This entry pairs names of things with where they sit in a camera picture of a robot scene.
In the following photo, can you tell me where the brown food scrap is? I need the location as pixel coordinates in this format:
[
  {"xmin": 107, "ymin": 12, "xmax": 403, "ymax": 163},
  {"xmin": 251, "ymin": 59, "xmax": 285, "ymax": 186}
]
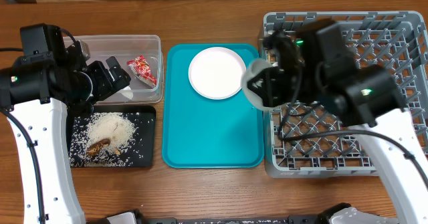
[{"xmin": 86, "ymin": 138, "xmax": 111, "ymax": 157}]

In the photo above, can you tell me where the teal tray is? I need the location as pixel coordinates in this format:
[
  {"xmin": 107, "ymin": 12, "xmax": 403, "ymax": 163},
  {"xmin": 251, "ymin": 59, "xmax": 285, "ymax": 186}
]
[{"xmin": 162, "ymin": 43, "xmax": 264, "ymax": 169}]

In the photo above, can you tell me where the black tray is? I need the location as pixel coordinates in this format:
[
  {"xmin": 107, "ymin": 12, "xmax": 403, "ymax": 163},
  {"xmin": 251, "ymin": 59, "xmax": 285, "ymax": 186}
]
[{"xmin": 66, "ymin": 104, "xmax": 157, "ymax": 169}]

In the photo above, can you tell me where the white bowl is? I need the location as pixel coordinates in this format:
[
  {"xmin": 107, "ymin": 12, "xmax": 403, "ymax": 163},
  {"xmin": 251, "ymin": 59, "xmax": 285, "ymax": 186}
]
[{"xmin": 241, "ymin": 58, "xmax": 278, "ymax": 112}]

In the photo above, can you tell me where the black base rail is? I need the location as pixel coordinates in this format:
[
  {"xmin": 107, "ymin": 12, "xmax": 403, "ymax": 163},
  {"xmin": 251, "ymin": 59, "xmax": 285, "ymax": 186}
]
[{"xmin": 106, "ymin": 202, "xmax": 399, "ymax": 224}]

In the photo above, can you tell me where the clear plastic bin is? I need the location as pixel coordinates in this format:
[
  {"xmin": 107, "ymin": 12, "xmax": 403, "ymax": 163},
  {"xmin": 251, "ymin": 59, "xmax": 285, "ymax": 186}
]
[{"xmin": 75, "ymin": 35, "xmax": 164, "ymax": 105}]

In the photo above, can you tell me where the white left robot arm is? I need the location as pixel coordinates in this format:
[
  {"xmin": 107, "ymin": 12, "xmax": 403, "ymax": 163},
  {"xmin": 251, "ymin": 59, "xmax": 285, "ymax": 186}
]
[{"xmin": 1, "ymin": 23, "xmax": 131, "ymax": 223}]

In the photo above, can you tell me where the rice pile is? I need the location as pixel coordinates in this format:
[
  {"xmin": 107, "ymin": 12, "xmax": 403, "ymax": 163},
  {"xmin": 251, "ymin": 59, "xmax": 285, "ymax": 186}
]
[{"xmin": 69, "ymin": 112, "xmax": 154, "ymax": 167}]

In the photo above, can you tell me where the white tissue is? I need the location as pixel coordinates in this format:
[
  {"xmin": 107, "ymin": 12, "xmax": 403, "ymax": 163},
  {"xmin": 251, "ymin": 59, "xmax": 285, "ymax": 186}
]
[{"xmin": 120, "ymin": 86, "xmax": 134, "ymax": 100}]

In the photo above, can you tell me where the grey dish rack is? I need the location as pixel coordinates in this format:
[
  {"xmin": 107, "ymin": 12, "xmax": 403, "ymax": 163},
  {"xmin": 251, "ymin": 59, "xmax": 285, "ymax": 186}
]
[{"xmin": 258, "ymin": 11, "xmax": 427, "ymax": 178}]

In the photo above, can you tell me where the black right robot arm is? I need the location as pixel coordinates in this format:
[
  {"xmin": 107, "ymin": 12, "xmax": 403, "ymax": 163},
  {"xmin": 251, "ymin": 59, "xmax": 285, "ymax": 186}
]
[{"xmin": 243, "ymin": 19, "xmax": 427, "ymax": 223}]

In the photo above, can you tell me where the red snack wrapper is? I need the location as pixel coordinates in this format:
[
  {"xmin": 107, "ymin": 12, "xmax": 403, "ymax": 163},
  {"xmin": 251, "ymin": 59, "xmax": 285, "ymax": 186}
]
[{"xmin": 127, "ymin": 55, "xmax": 157, "ymax": 88}]

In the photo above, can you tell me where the white plate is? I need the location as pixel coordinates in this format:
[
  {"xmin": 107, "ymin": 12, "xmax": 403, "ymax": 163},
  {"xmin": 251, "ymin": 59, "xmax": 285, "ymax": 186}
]
[{"xmin": 188, "ymin": 47, "xmax": 246, "ymax": 100}]

